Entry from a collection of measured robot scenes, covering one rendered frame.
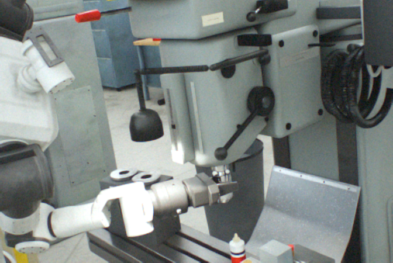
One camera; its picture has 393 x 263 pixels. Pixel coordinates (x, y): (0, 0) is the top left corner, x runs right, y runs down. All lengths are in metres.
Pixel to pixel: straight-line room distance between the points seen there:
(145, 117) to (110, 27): 7.43
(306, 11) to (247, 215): 2.22
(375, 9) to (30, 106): 0.75
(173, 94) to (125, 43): 7.49
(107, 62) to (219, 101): 7.51
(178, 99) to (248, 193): 2.20
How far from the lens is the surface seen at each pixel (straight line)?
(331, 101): 1.28
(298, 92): 1.32
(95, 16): 1.18
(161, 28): 1.15
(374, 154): 1.53
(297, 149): 1.64
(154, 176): 1.64
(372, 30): 1.20
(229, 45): 1.16
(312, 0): 1.36
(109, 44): 8.50
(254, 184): 3.34
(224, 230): 3.45
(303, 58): 1.32
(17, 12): 1.32
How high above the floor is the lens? 1.77
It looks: 16 degrees down
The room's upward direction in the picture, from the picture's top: 8 degrees counter-clockwise
